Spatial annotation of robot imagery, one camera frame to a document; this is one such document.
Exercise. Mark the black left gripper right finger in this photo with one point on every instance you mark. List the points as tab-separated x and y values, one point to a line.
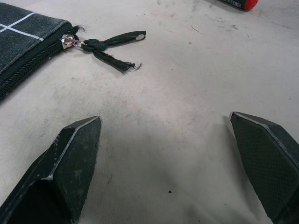
268	163

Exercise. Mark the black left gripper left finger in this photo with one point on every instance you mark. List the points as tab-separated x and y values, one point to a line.
67	168

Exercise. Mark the dark checked zipper pouch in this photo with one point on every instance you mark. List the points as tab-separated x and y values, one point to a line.
30	49

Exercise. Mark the black glue stick red cap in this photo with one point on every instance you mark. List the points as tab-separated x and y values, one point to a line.
243	4

